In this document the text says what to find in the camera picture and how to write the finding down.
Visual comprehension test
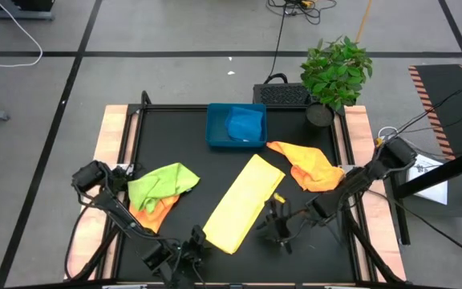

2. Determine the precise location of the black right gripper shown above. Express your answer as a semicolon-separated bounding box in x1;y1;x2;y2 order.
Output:
256;198;296;254

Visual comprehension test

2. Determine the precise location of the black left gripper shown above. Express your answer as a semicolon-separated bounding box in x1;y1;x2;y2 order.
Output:
174;225;207;288

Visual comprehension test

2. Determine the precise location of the yellow microfiber towel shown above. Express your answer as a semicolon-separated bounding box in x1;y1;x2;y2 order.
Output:
201;153;286;255

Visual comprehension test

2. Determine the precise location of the orange microfiber towel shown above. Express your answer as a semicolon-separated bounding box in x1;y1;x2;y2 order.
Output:
128;194;180;234
265;140;347;193

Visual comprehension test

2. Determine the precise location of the green microfiber towel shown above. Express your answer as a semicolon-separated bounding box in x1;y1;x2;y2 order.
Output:
127;162;201;214

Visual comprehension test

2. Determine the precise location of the blue microfiber towel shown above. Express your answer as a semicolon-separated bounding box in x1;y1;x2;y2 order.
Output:
225;106;264;143

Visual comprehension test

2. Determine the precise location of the blue plastic bin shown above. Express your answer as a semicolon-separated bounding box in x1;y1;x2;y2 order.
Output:
205;102;269;151

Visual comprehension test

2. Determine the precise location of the black plant pot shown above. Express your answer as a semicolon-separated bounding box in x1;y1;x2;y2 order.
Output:
305;102;335;128

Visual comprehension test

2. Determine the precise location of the black vertical stand leg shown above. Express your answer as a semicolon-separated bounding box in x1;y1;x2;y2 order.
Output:
389;176;411;246

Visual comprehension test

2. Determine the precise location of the light wooden side board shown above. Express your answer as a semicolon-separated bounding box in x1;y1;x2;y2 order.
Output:
332;104;407;282
64;104;140;282

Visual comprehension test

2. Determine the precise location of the black perforated box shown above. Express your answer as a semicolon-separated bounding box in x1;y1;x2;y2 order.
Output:
252;83;312;108

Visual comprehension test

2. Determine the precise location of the white paper sheet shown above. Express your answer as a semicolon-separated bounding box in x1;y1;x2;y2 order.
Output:
405;155;449;206

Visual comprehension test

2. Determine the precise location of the green leafy plant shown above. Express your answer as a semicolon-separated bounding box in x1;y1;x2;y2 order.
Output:
299;35;374;112

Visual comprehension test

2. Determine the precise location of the black diagonal beam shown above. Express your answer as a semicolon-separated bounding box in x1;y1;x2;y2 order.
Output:
393;143;462;200

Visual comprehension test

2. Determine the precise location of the hazard-striped black platform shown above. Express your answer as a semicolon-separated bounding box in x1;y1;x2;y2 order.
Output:
408;63;462;161

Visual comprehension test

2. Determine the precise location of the grey desk foot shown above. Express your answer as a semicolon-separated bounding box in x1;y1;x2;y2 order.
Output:
0;0;55;22

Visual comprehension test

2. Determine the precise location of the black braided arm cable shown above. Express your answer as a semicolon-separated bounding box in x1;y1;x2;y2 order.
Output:
63;186;110;281

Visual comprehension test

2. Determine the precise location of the white coiled cable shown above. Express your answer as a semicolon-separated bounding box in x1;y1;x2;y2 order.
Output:
376;125;399;140

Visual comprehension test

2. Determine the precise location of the black aluminium table frame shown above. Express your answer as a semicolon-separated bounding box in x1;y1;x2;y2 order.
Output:
94;90;380;289

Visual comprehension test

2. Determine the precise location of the thin black floor cable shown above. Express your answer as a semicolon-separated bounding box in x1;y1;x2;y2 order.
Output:
365;188;462;264

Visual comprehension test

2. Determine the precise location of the black power cable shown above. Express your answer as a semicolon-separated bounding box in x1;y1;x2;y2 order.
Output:
263;0;290;85

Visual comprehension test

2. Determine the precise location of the tangled black cable bundle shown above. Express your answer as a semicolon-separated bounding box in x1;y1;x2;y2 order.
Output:
265;0;338;25

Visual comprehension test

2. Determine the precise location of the orange extension cable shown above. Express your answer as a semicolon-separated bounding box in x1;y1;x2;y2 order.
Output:
354;0;374;43

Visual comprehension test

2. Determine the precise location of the white floor cable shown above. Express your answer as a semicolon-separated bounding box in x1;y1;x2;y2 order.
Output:
0;0;43;68

